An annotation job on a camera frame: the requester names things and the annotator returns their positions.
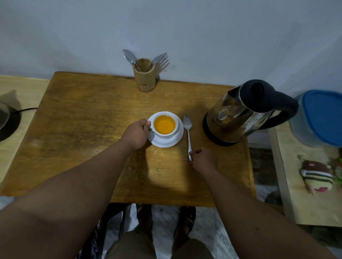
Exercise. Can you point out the person's right hand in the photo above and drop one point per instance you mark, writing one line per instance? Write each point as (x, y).
(204, 160)

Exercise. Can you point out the person's left hand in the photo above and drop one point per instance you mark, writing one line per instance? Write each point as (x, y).
(135, 134)

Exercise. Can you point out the person's right thumb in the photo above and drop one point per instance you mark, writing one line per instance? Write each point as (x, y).
(197, 150)

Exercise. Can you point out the person's left thumb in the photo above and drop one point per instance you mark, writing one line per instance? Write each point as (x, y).
(147, 124)

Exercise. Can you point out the white tea cup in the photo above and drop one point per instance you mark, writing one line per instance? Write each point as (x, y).
(165, 135)

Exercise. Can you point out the long silver spoon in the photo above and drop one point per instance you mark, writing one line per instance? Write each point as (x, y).
(187, 125)

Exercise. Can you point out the person's right forearm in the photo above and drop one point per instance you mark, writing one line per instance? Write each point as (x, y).
(248, 218)

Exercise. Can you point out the person's left forearm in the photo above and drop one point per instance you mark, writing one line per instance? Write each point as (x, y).
(66, 205)

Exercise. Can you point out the orange tea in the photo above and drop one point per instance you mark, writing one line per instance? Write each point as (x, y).
(164, 124)

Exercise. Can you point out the black kettle base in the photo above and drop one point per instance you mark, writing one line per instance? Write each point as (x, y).
(209, 134)

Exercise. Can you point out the white saucer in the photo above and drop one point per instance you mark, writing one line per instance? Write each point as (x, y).
(167, 143)

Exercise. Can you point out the bamboo cutlery holder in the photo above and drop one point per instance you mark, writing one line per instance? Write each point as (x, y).
(144, 80)

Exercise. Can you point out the steel electric kettle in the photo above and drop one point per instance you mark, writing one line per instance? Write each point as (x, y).
(240, 114)

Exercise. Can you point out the silver fork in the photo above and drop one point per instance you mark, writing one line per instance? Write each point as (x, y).
(160, 57)

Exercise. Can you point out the short silver spoon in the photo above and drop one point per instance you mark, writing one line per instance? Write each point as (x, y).
(129, 56)

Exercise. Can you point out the person's right sandalled foot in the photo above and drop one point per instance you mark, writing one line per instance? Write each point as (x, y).
(185, 221)

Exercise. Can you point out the person's sandalled foot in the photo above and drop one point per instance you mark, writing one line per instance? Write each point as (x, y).
(144, 217)
(185, 221)

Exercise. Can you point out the person's left sandalled foot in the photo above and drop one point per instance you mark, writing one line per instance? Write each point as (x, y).
(144, 217)

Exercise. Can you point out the person's khaki shorts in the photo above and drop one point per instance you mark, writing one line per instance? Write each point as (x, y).
(133, 246)

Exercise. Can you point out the striped knitted toy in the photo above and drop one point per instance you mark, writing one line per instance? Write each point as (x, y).
(318, 176)

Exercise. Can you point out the grey container with blue lid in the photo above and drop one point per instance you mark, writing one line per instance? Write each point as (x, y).
(320, 117)

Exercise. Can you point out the round black appliance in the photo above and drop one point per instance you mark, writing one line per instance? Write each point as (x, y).
(9, 124)

